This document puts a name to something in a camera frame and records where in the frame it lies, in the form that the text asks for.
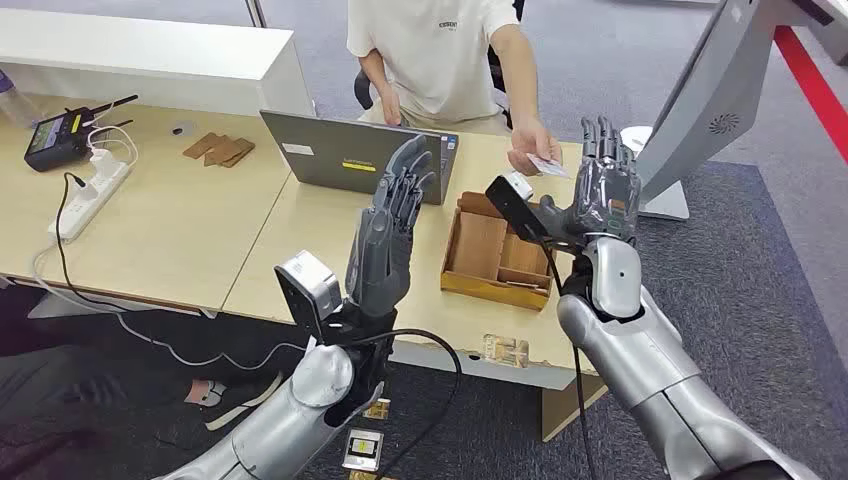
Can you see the person's leg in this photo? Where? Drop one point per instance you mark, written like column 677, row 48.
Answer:
column 66, row 384

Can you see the grey laptop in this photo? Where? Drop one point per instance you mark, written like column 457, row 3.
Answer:
column 331, row 152

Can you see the person's left forearm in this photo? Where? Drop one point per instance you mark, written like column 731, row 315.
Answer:
column 520, row 79

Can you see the person's left hand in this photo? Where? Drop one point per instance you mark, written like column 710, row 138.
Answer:
column 530, row 139

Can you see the grey kiosk screen stand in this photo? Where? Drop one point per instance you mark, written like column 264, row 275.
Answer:
column 715, row 86

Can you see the person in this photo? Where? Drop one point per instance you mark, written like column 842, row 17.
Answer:
column 430, row 60

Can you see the person's right hand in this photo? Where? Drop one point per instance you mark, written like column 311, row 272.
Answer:
column 391, row 106

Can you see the gold room key card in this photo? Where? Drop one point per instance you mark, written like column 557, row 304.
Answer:
column 520, row 285

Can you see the white power strip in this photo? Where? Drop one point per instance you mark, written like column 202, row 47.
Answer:
column 83, row 205

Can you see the black shoe white sole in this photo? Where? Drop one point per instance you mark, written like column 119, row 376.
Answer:
column 242, row 404

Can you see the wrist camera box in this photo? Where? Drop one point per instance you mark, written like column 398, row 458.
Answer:
column 513, row 202
column 308, row 285

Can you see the white charger plug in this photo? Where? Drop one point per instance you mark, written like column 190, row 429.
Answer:
column 104, row 164

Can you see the black handheld device with antennas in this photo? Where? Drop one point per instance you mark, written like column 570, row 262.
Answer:
column 53, row 139

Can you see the clear plastic bottle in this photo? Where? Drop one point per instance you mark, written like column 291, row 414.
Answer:
column 13, row 106

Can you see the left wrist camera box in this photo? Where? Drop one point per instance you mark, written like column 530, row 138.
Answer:
column 308, row 285

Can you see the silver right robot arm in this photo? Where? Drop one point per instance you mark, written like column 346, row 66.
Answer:
column 636, row 358

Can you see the white round device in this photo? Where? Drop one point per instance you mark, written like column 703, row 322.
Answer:
column 632, row 138

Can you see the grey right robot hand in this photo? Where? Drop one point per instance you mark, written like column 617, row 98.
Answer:
column 606, row 199

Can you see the white counter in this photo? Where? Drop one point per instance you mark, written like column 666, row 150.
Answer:
column 132, row 53

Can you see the white ID card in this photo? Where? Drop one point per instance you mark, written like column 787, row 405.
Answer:
column 546, row 167

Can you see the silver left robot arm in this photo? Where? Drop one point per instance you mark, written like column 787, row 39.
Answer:
column 311, row 397

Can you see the white and black card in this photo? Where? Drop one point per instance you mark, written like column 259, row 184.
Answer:
column 362, row 449

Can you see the wooden organizer box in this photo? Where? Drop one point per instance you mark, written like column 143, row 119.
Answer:
column 480, row 245

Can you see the wooden desk leg panel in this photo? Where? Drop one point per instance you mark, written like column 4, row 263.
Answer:
column 563, row 411

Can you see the metal pole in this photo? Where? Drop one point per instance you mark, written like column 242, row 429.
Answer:
column 255, row 12

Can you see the brown wooden piece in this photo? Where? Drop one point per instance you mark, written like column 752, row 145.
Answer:
column 225, row 151
column 199, row 146
column 242, row 154

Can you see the person's right forearm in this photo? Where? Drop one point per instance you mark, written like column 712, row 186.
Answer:
column 374, row 73

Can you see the gold card marker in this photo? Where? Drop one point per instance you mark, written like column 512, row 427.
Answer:
column 505, row 351

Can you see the black office chair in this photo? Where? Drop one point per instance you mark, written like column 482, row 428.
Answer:
column 362, row 89

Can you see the small black round object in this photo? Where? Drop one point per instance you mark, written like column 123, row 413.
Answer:
column 179, row 130

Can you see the small gold card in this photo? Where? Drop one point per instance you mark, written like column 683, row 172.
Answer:
column 378, row 409

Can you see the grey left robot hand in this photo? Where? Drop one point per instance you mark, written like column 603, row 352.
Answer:
column 381, row 258

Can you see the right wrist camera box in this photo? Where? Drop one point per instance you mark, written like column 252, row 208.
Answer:
column 513, row 202

